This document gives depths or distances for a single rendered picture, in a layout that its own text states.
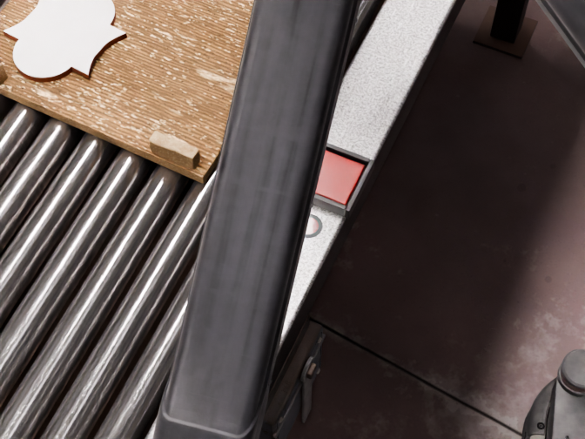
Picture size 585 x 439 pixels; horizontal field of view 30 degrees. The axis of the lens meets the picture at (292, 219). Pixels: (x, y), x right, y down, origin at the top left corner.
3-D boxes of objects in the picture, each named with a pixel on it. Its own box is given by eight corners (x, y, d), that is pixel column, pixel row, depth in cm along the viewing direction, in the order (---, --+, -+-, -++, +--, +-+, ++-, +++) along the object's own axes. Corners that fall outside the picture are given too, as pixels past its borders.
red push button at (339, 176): (365, 171, 127) (366, 164, 126) (345, 211, 124) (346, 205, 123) (318, 153, 128) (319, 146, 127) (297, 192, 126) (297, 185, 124)
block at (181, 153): (201, 161, 125) (199, 147, 123) (193, 172, 125) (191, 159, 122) (158, 142, 127) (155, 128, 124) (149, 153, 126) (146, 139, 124)
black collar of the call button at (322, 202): (374, 168, 127) (375, 159, 126) (348, 219, 124) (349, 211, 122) (314, 145, 129) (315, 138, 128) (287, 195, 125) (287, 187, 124)
